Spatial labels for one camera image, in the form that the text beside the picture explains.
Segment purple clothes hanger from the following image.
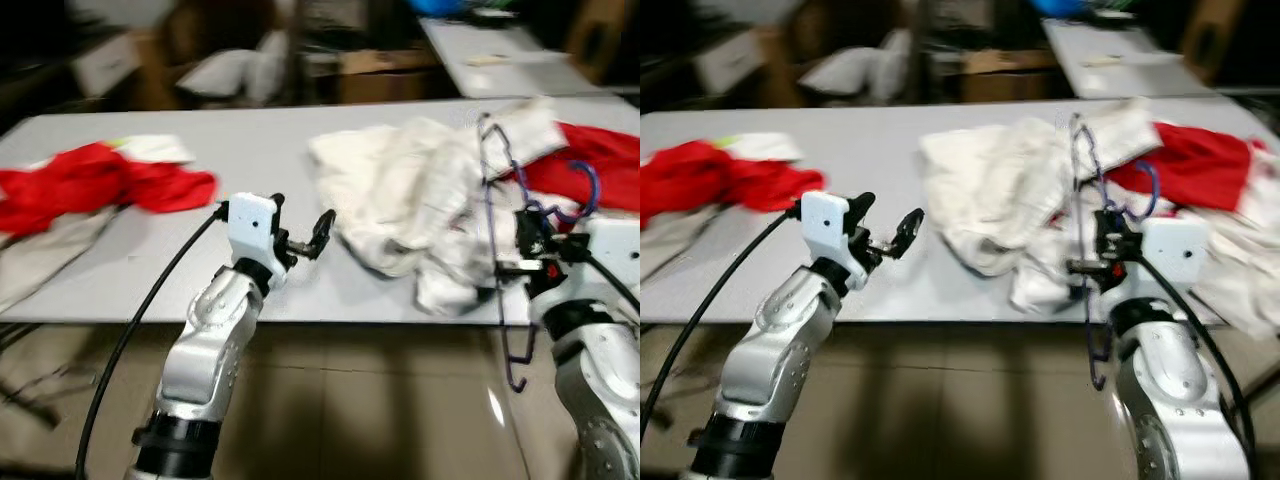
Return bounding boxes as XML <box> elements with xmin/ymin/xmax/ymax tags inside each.
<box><xmin>474</xmin><ymin>111</ymin><xmax>602</xmax><ymax>394</ymax></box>
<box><xmin>1068</xmin><ymin>111</ymin><xmax>1162</xmax><ymax>393</ymax></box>

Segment cream stitched trousers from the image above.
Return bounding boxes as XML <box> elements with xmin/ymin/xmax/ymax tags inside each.
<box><xmin>307</xmin><ymin>96</ymin><xmax>573</xmax><ymax>318</ymax></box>
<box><xmin>917</xmin><ymin>96</ymin><xmax>1168</xmax><ymax>318</ymax></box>

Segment red cloth garment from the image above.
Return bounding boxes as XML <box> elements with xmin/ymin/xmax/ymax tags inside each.
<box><xmin>518</xmin><ymin>121</ymin><xmax>641</xmax><ymax>218</ymax></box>
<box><xmin>640</xmin><ymin>139</ymin><xmax>828</xmax><ymax>228</ymax></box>
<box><xmin>0</xmin><ymin>140</ymin><xmax>218</xmax><ymax>238</ymax></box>
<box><xmin>1103</xmin><ymin>121</ymin><xmax>1268</xmax><ymax>218</ymax></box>

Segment white cloth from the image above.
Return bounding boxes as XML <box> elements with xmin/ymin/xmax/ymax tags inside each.
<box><xmin>714</xmin><ymin>132</ymin><xmax>808</xmax><ymax>165</ymax></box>
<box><xmin>113</xmin><ymin>133</ymin><xmax>198</xmax><ymax>167</ymax></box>

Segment cream cloth garment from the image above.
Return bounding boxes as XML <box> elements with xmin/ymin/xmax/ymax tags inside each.
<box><xmin>1188</xmin><ymin>168</ymin><xmax>1280</xmax><ymax>343</ymax></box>
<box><xmin>640</xmin><ymin>205</ymin><xmax>743</xmax><ymax>288</ymax></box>
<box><xmin>0</xmin><ymin>205</ymin><xmax>123</xmax><ymax>313</ymax></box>

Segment white bag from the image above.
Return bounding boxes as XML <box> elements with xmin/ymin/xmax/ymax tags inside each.
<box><xmin>799</xmin><ymin>27</ymin><xmax>918</xmax><ymax>105</ymax></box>
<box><xmin>178</xmin><ymin>28</ymin><xmax>293</xmax><ymax>107</ymax></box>

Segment low cardboard box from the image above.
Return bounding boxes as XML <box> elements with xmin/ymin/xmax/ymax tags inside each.
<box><xmin>334</xmin><ymin>47</ymin><xmax>463</xmax><ymax>105</ymax></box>
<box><xmin>958</xmin><ymin>47</ymin><xmax>1078</xmax><ymax>105</ymax></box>

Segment grey side table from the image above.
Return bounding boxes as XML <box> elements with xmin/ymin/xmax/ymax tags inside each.
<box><xmin>1043</xmin><ymin>14</ymin><xmax>1218</xmax><ymax>100</ymax></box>
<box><xmin>418</xmin><ymin>14</ymin><xmax>603</xmax><ymax>100</ymax></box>

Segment tall cardboard box with hole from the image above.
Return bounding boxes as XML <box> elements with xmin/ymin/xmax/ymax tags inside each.
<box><xmin>572</xmin><ymin>0</ymin><xmax>638</xmax><ymax>88</ymax></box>
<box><xmin>1178</xmin><ymin>0</ymin><xmax>1253</xmax><ymax>88</ymax></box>

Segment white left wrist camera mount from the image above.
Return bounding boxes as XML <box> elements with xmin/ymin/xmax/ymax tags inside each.
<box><xmin>222</xmin><ymin>192</ymin><xmax>284</xmax><ymax>292</ymax></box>
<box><xmin>799</xmin><ymin>189</ymin><xmax>864</xmax><ymax>292</ymax></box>

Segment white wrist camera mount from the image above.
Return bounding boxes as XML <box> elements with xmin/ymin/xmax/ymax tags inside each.
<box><xmin>1140</xmin><ymin>214</ymin><xmax>1213</xmax><ymax>303</ymax></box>
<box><xmin>222</xmin><ymin>192</ymin><xmax>284</xmax><ymax>292</ymax></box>
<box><xmin>799</xmin><ymin>189</ymin><xmax>864</xmax><ymax>292</ymax></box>
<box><xmin>560</xmin><ymin>216</ymin><xmax>641</xmax><ymax>303</ymax></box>

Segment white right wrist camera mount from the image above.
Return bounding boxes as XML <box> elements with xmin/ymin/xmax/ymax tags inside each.
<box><xmin>1140</xmin><ymin>214</ymin><xmax>1213</xmax><ymax>303</ymax></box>
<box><xmin>560</xmin><ymin>216</ymin><xmax>641</xmax><ymax>303</ymax></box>

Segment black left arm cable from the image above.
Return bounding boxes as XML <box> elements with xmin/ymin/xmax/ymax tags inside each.
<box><xmin>74</xmin><ymin>203</ymin><xmax>231</xmax><ymax>480</ymax></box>
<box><xmin>640</xmin><ymin>203</ymin><xmax>807</xmax><ymax>443</ymax></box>

